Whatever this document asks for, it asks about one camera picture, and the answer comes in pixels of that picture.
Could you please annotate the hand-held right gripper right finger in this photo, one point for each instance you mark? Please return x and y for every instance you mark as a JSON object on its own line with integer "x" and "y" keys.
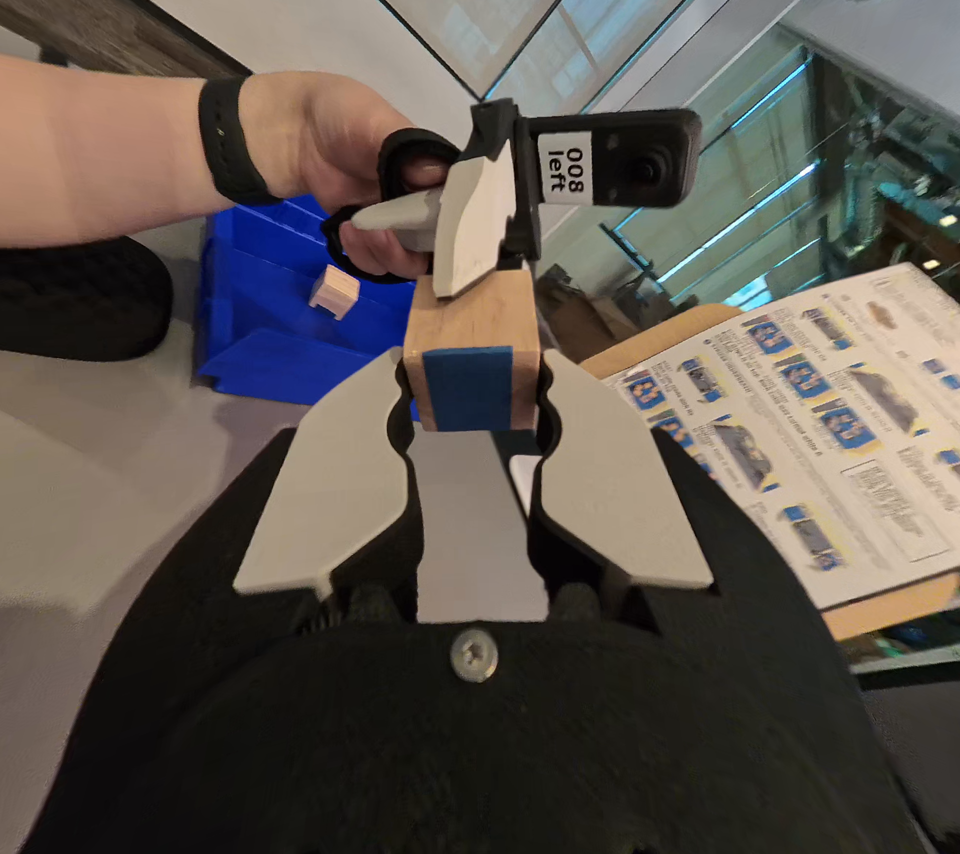
{"x": 622, "y": 501}

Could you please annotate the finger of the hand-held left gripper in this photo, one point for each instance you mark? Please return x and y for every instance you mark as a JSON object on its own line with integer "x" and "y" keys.
{"x": 472, "y": 231}

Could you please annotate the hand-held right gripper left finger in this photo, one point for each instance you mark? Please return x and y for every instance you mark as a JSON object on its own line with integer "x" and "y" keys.
{"x": 330, "y": 494}

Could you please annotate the wooden cube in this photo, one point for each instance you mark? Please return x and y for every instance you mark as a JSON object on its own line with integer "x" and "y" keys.
{"x": 480, "y": 318}
{"x": 334, "y": 291}

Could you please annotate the blue plastic bin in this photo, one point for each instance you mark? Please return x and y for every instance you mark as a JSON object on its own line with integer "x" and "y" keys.
{"x": 255, "y": 359}

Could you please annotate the person's left forearm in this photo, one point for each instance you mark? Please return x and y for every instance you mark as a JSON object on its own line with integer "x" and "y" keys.
{"x": 97, "y": 149}

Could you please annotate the person's left hand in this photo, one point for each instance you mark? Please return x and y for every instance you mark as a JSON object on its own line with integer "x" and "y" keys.
{"x": 315, "y": 134}

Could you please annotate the instruction sheet on clipboard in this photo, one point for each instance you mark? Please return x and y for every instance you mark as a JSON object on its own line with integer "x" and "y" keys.
{"x": 652, "y": 336}

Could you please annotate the printed instruction sheet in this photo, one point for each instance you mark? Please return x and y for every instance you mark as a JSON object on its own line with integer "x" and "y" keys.
{"x": 825, "y": 434}

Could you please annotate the black wristband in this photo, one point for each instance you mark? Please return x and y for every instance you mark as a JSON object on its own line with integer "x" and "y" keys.
{"x": 229, "y": 141}

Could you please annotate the black pad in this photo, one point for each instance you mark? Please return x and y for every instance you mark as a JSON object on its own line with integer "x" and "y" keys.
{"x": 75, "y": 299}

